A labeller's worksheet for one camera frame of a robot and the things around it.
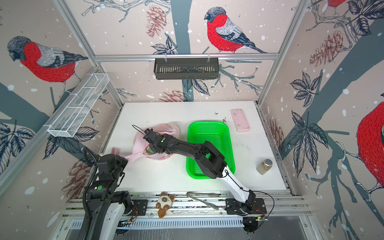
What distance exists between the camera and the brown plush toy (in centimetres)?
73

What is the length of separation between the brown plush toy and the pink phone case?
63 cm

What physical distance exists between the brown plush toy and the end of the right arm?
10.6 inches

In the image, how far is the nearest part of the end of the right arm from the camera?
0.66 metres

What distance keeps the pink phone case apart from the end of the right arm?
0.57 m

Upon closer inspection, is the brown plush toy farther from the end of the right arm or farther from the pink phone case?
the pink phone case

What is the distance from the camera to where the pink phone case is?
1.05 metres

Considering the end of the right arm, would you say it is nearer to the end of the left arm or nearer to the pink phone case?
the end of the left arm

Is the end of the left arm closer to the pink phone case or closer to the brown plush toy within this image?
the brown plush toy
